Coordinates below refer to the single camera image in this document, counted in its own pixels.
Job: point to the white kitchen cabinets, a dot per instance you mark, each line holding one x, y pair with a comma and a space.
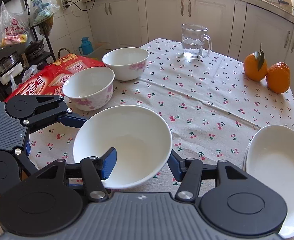
236, 27

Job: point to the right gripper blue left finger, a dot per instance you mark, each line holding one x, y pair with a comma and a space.
96, 169

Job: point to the white power strip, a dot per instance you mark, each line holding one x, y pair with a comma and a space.
64, 3

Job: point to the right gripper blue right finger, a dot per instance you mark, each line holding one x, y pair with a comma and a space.
188, 172

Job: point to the red snack box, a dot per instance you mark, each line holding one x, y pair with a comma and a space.
50, 80

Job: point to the plastic bag with snacks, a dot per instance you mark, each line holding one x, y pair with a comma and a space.
14, 28

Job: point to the teal thermos bottle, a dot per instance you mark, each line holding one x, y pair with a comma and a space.
86, 47

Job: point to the white plate with stain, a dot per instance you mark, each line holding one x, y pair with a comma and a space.
245, 157

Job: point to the white floral bowl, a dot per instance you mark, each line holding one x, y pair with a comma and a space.
90, 89
127, 63
141, 137

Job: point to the cherry print tablecloth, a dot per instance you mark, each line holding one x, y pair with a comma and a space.
211, 107

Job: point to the bumpy orange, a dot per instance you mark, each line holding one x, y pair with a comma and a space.
278, 77

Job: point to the orange with leaf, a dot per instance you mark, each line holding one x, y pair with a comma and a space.
255, 66

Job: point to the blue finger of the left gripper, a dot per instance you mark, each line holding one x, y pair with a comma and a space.
41, 111
12, 164

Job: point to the glass water mug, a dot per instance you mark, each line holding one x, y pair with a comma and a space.
196, 42

